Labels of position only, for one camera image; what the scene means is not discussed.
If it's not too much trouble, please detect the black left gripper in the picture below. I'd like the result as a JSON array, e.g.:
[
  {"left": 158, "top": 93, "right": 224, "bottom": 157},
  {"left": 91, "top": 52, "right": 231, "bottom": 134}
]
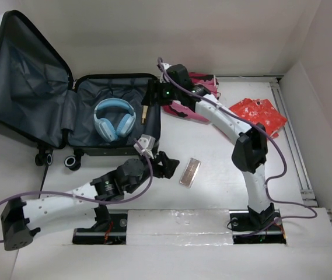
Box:
[{"left": 126, "top": 150, "right": 178, "bottom": 194}]

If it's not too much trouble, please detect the rose eyeshadow palette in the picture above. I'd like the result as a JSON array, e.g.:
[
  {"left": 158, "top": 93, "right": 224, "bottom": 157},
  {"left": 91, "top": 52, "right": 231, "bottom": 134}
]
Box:
[{"left": 179, "top": 158, "right": 201, "bottom": 188}]

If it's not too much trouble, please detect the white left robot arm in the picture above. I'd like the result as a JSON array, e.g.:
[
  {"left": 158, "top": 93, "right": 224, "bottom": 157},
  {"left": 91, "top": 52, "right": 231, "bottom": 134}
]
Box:
[{"left": 1, "top": 151, "right": 180, "bottom": 251}]

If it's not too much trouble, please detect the blue over-ear headphones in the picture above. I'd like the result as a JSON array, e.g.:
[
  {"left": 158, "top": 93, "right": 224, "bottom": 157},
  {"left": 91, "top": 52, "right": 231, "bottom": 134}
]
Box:
[{"left": 93, "top": 98, "right": 137, "bottom": 142}]

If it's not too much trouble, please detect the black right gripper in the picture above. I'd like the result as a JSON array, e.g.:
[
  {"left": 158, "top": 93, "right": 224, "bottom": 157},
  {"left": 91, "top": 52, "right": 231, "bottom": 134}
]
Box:
[{"left": 142, "top": 78, "right": 181, "bottom": 106}]

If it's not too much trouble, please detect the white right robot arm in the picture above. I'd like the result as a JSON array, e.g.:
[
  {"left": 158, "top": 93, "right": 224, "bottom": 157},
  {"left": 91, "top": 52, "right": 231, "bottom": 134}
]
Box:
[{"left": 142, "top": 59, "right": 275, "bottom": 230}]

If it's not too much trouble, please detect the beige cosmetic tube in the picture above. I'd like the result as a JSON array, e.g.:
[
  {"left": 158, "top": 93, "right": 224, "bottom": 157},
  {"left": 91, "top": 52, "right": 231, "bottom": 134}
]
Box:
[{"left": 141, "top": 106, "right": 148, "bottom": 125}]

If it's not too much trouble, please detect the pink camouflage garment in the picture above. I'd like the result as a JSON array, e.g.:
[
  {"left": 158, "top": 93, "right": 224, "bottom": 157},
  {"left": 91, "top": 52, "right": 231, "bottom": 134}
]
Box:
[{"left": 162, "top": 72, "right": 221, "bottom": 123}]

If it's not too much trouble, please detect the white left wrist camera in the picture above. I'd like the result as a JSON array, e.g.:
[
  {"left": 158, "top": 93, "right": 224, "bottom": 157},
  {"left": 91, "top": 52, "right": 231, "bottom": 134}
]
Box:
[{"left": 134, "top": 134, "right": 155, "bottom": 158}]

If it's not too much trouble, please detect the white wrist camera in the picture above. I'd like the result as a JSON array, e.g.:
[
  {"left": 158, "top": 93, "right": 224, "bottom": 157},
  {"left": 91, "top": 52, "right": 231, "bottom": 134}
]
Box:
[
  {"left": 134, "top": 134, "right": 155, "bottom": 158},
  {"left": 157, "top": 60, "right": 172, "bottom": 73}
]

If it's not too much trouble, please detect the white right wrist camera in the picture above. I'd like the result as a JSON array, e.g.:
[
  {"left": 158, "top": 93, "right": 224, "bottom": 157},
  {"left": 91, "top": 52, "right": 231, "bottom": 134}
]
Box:
[{"left": 157, "top": 60, "right": 172, "bottom": 73}]

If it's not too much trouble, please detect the black suitcase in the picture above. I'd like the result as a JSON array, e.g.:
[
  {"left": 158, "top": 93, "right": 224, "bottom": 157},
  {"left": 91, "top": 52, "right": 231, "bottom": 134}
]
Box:
[{"left": 0, "top": 10, "right": 161, "bottom": 171}]

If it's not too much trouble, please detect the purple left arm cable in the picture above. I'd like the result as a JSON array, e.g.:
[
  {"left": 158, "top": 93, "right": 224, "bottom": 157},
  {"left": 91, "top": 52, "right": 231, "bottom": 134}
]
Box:
[{"left": 0, "top": 138, "right": 155, "bottom": 243}]

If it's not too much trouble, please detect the red white garment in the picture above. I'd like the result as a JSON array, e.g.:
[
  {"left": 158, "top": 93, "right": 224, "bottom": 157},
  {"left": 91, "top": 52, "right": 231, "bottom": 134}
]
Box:
[{"left": 229, "top": 98, "right": 288, "bottom": 138}]

